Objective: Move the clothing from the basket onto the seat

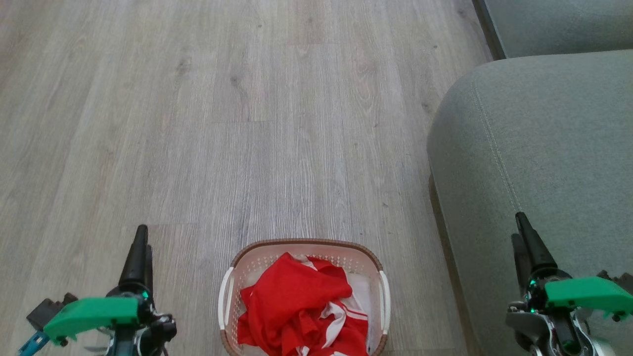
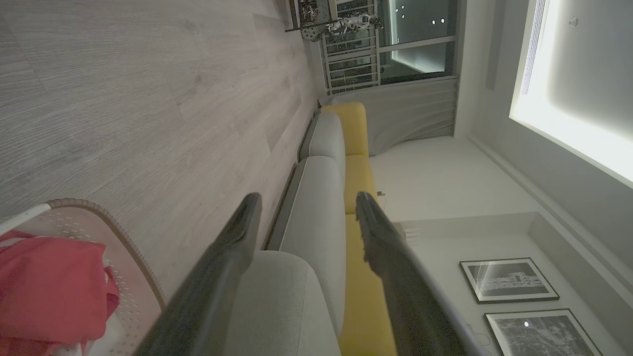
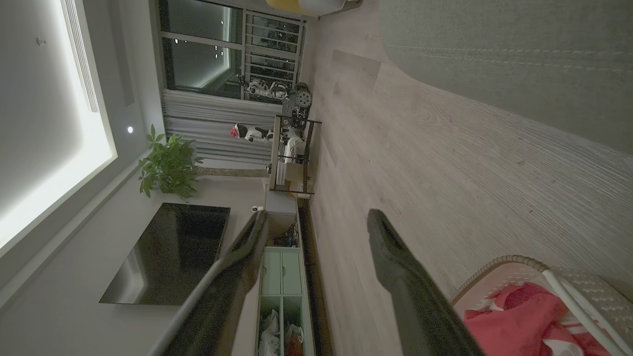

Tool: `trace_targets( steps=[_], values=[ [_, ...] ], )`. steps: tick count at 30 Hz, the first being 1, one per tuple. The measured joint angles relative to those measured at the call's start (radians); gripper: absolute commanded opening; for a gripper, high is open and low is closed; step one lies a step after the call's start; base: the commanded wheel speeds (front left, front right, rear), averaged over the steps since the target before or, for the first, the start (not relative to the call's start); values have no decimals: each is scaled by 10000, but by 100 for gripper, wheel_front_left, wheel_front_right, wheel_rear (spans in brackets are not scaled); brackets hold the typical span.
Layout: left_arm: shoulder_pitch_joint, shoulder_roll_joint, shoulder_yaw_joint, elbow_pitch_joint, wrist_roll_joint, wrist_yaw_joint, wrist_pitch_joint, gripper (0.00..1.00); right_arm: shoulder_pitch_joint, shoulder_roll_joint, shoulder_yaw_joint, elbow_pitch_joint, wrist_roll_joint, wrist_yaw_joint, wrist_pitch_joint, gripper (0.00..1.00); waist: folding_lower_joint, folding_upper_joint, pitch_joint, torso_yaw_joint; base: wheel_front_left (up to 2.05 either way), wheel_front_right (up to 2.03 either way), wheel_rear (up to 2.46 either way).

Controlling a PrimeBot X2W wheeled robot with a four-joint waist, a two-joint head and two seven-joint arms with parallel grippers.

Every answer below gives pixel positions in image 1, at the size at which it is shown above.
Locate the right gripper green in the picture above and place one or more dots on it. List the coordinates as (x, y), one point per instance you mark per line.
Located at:
(586, 294)

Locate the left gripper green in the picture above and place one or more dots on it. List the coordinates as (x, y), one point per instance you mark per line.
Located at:
(91, 314)

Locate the red and white garment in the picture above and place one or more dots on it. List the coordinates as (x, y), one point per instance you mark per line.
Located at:
(292, 301)

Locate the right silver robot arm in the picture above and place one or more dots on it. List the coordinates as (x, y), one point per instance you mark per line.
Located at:
(549, 331)

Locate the grey panel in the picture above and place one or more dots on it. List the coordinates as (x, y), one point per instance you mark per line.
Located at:
(559, 24)

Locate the white brown-rimmed laundry basket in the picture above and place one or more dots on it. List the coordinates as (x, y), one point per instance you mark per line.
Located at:
(232, 291)

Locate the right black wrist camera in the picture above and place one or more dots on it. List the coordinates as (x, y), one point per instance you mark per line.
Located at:
(620, 282)

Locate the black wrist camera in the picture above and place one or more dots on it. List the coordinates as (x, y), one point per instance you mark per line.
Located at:
(47, 311)
(620, 282)

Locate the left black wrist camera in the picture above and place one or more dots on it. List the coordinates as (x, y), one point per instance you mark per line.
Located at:
(47, 311)

